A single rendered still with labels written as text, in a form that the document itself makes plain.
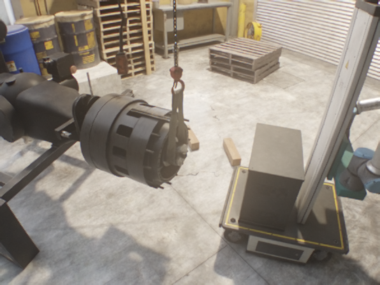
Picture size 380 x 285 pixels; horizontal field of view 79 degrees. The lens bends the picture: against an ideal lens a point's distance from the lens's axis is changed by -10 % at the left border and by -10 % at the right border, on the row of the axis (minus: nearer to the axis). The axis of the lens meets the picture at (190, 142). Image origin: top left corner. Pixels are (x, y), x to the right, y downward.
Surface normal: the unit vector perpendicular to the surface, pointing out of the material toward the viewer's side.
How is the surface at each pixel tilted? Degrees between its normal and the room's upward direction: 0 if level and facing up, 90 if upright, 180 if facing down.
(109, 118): 31
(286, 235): 0
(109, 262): 0
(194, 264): 0
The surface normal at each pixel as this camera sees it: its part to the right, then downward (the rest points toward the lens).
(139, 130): -0.25, -0.38
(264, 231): 0.00, -0.81
